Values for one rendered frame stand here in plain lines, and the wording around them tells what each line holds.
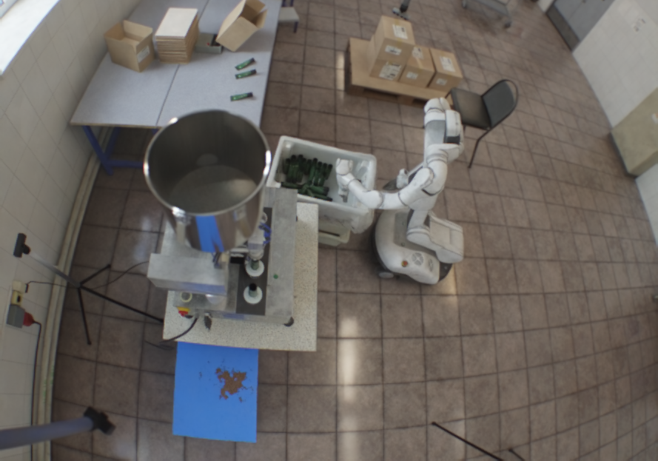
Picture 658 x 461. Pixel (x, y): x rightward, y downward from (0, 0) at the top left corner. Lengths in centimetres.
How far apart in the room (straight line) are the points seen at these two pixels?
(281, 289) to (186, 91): 150
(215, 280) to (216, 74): 168
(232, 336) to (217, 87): 156
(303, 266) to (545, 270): 256
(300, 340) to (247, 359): 30
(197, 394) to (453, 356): 187
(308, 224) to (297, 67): 222
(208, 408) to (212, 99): 180
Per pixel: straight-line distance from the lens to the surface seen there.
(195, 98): 240
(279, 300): 147
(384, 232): 246
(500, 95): 331
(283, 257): 152
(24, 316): 241
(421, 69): 368
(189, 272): 118
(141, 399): 258
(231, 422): 188
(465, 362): 292
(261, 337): 172
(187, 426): 191
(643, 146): 593
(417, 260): 245
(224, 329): 172
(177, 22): 267
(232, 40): 266
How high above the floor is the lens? 246
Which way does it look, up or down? 62 degrees down
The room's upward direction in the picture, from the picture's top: 25 degrees clockwise
